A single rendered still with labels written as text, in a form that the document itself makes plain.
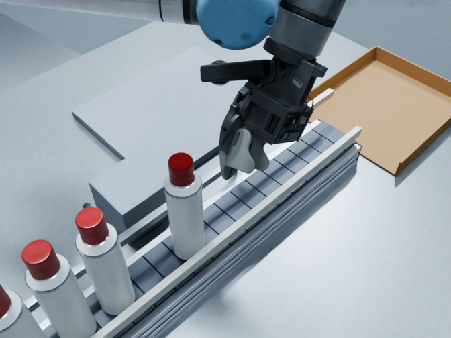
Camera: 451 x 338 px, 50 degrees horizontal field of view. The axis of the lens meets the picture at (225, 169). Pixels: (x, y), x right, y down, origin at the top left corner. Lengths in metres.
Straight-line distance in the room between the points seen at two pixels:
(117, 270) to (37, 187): 0.39
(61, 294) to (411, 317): 0.52
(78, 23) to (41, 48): 1.77
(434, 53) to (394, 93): 1.79
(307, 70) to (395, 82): 0.62
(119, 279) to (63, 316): 0.08
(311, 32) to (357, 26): 2.46
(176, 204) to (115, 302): 0.16
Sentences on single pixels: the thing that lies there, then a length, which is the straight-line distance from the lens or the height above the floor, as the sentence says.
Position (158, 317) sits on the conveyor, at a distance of 0.74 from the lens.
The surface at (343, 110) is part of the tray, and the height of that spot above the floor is 0.83.
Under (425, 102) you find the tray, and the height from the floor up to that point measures 0.83.
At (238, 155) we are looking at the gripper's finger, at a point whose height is 1.05.
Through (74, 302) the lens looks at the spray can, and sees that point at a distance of 0.64.
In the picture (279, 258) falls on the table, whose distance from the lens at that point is 0.83.
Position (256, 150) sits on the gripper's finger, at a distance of 0.70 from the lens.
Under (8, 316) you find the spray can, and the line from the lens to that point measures 0.59.
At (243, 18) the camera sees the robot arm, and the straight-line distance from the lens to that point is 0.46.
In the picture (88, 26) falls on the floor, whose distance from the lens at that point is 3.08.
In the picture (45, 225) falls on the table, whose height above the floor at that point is 0.83.
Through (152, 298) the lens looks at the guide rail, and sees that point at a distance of 0.71.
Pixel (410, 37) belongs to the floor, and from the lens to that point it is 3.05.
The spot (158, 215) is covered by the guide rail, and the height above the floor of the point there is 0.96.
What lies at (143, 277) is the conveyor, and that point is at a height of 0.88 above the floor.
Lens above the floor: 1.54
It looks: 48 degrees down
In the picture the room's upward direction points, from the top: straight up
